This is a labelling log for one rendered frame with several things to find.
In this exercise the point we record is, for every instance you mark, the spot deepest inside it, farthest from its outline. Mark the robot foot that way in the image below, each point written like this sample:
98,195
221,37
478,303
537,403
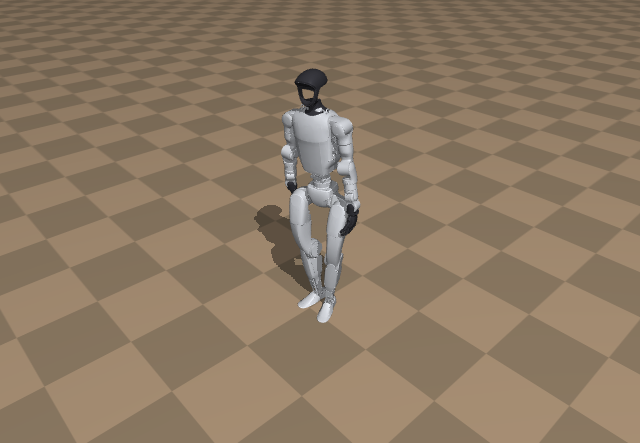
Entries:
311,299
326,311

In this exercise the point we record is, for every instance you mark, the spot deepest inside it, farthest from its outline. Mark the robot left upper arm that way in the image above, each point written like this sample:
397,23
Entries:
342,129

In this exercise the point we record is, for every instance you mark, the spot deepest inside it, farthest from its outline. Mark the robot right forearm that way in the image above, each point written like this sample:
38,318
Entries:
290,170

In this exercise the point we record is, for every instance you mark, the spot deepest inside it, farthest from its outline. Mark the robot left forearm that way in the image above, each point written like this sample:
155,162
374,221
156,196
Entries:
350,187

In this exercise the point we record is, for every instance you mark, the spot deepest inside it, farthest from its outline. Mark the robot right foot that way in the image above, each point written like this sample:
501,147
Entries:
311,299

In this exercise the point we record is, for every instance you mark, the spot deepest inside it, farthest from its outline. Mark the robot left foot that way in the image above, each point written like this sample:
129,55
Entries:
326,311

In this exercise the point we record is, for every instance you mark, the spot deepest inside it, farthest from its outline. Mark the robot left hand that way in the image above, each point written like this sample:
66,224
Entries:
351,220

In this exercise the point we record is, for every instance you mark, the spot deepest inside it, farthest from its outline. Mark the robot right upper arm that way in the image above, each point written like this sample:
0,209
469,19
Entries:
289,151

